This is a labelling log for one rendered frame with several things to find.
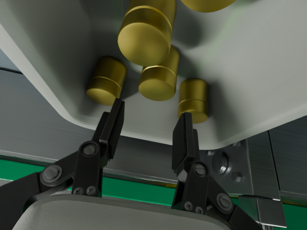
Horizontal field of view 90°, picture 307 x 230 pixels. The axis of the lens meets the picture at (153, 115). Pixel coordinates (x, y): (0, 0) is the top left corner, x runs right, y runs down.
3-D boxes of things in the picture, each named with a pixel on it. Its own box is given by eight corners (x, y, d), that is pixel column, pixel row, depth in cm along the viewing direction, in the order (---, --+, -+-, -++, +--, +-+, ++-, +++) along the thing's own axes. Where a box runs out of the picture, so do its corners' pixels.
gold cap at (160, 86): (147, 38, 14) (138, 75, 12) (184, 46, 14) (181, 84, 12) (144, 65, 17) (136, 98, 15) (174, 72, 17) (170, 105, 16)
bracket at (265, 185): (200, 144, 25) (199, 191, 22) (239, 124, 17) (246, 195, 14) (220, 148, 26) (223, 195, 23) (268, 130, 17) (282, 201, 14)
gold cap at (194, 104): (184, 96, 22) (182, 125, 20) (175, 81, 19) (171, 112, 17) (211, 92, 20) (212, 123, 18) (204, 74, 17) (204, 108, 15)
